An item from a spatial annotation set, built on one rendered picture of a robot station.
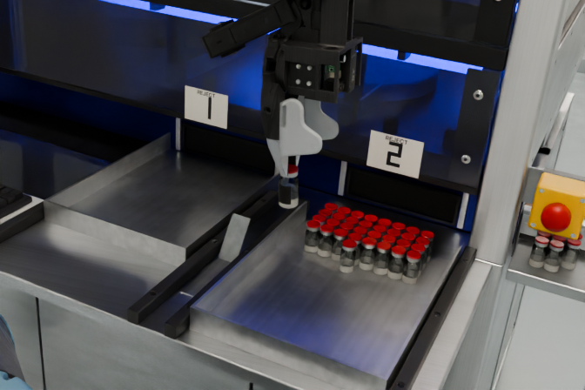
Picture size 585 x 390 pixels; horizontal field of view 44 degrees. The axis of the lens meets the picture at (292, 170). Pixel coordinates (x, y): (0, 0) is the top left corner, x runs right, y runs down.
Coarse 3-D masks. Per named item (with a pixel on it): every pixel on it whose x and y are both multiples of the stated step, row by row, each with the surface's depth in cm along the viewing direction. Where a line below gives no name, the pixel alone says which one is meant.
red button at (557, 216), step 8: (544, 208) 103; (552, 208) 102; (560, 208) 101; (544, 216) 102; (552, 216) 102; (560, 216) 101; (568, 216) 101; (544, 224) 103; (552, 224) 102; (560, 224) 101; (568, 224) 102
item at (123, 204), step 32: (128, 160) 130; (160, 160) 136; (192, 160) 138; (64, 192) 116; (96, 192) 123; (128, 192) 124; (160, 192) 125; (192, 192) 126; (224, 192) 127; (256, 192) 121; (64, 224) 112; (96, 224) 109; (128, 224) 114; (160, 224) 115; (192, 224) 116; (224, 224) 112; (160, 256) 106
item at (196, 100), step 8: (192, 88) 125; (192, 96) 125; (200, 96) 124; (208, 96) 124; (216, 96) 123; (224, 96) 122; (192, 104) 126; (200, 104) 125; (216, 104) 124; (224, 104) 123; (192, 112) 126; (200, 112) 126; (216, 112) 124; (224, 112) 124; (200, 120) 126; (208, 120) 126; (216, 120) 125; (224, 120) 124
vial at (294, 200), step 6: (288, 174) 80; (294, 174) 80; (282, 180) 80; (288, 180) 80; (294, 180) 80; (294, 186) 80; (294, 192) 81; (294, 198) 81; (282, 204) 81; (294, 204) 81
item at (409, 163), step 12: (372, 132) 113; (372, 144) 114; (384, 144) 113; (408, 144) 111; (420, 144) 110; (372, 156) 114; (384, 156) 113; (408, 156) 112; (420, 156) 111; (384, 168) 114; (396, 168) 113; (408, 168) 112
